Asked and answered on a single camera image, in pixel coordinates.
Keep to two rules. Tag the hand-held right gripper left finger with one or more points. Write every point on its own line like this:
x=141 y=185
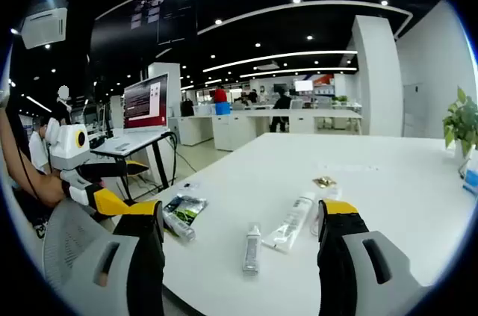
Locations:
x=145 y=263

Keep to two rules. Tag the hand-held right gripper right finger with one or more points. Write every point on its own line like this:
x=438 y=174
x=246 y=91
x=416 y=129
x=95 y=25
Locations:
x=332 y=267

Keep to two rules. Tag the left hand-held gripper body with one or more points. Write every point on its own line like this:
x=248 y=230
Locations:
x=69 y=151

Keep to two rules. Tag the small clear skincare bottle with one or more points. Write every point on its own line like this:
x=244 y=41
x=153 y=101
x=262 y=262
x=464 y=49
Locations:
x=179 y=227

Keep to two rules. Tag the white skincare tube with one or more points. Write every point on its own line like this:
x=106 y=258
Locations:
x=291 y=219

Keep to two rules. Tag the green black skincare sachet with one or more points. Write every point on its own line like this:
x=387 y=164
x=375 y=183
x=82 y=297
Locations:
x=190 y=207

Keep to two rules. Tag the red-collared white skincare bottle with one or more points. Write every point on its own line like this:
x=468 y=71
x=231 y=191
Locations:
x=330 y=193

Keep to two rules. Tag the white skincare bottle clear cap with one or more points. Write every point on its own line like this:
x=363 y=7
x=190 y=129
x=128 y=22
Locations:
x=251 y=252

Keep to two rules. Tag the grey mesh office chair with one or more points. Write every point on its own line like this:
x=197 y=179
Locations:
x=67 y=241

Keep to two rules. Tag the red-screen computer monitor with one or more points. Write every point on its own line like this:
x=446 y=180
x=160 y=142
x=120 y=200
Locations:
x=145 y=101

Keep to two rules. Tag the small clear dark-spotted sachet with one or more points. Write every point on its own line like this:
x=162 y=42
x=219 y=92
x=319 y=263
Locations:
x=188 y=185

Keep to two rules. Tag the gold foil packet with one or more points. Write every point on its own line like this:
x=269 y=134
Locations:
x=324 y=181

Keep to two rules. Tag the white ceiling air conditioner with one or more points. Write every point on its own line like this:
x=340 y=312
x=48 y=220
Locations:
x=45 y=26

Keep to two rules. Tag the blue plastic crate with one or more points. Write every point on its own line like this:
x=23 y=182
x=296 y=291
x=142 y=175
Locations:
x=222 y=108

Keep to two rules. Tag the long white counter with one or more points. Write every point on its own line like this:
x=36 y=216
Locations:
x=242 y=125

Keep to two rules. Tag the black hanging display panel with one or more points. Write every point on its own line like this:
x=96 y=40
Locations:
x=149 y=24

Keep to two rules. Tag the grey door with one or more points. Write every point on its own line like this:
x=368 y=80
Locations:
x=414 y=110

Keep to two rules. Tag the green potted plant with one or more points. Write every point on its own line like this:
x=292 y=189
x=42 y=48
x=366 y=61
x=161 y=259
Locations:
x=461 y=118

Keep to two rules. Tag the wall television screen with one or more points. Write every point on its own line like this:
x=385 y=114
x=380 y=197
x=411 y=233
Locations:
x=304 y=86

